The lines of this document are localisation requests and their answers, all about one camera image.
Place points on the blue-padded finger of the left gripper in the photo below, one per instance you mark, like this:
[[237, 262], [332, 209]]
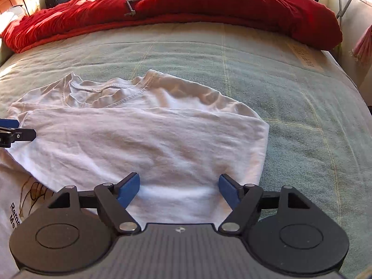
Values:
[[10, 133]]

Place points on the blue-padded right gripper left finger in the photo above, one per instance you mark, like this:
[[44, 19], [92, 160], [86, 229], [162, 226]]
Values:
[[112, 201]]

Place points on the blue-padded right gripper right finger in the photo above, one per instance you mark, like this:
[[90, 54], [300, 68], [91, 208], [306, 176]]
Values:
[[244, 201]]

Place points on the white t-shirt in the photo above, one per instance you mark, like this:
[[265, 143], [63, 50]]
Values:
[[179, 136]]

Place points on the green plaid bed sheet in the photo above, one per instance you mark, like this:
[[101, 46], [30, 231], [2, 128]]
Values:
[[320, 127]]

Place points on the red quilt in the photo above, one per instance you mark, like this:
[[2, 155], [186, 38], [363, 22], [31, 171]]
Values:
[[305, 21]]

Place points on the pink curtain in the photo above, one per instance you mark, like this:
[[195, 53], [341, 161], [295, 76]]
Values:
[[362, 50]]

